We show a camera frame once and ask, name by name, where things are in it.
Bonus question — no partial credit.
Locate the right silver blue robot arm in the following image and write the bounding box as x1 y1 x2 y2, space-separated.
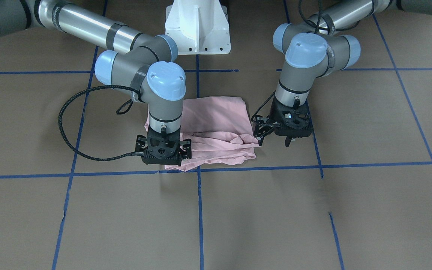
0 0 192 165

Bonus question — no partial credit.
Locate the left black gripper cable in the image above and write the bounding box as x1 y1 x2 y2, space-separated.
251 0 359 124

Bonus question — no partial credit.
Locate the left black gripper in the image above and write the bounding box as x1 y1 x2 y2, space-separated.
253 101 294 147

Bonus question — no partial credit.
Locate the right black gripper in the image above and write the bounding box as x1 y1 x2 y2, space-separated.
178 139 192 161

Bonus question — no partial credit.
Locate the pink printed t-shirt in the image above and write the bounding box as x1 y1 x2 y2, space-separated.
165 97 259 171

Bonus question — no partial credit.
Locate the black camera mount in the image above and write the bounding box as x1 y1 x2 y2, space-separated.
271 100 313 138
135 128 182 165

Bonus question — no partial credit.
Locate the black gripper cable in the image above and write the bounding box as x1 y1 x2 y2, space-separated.
251 0 359 124
58 85 145 162

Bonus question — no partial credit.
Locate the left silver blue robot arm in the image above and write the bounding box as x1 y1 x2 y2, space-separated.
251 0 432 147

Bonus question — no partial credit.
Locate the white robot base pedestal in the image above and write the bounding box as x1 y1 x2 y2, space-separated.
165 0 231 55

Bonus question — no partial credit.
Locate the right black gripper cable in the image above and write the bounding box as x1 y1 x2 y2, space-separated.
58 85 145 162

